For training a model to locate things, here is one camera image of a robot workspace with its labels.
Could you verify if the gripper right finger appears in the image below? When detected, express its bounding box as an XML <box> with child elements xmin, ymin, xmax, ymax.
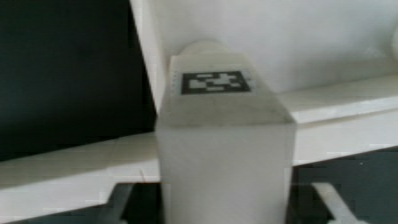
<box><xmin>284</xmin><ymin>167</ymin><xmax>367</xmax><ymax>224</ymax></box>

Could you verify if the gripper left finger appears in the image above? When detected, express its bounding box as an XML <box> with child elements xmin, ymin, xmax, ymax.
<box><xmin>93</xmin><ymin>183</ymin><xmax>165</xmax><ymax>224</ymax></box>

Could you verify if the white table leg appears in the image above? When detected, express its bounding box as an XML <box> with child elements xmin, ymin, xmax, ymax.
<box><xmin>156</xmin><ymin>41</ymin><xmax>296</xmax><ymax>224</ymax></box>

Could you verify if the white square tabletop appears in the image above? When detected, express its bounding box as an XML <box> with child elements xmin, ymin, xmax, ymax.
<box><xmin>129</xmin><ymin>0</ymin><xmax>398</xmax><ymax>123</ymax></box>

